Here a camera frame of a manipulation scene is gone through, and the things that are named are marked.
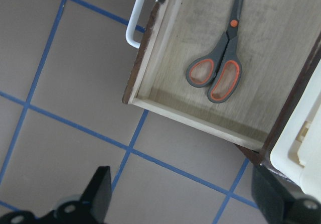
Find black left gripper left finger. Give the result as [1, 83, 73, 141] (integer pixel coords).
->
[1, 166, 112, 223]

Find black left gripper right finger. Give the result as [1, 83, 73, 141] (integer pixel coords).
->
[251, 165, 320, 223]

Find grey orange scissors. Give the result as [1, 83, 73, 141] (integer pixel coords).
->
[186, 0, 243, 103]

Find wooden drawer with white handle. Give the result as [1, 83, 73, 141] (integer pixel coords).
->
[122, 0, 320, 151]

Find dark brown wooden cabinet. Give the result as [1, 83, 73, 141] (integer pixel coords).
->
[236, 36, 320, 178]

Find white plastic container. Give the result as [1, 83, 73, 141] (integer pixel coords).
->
[270, 64, 320, 201]

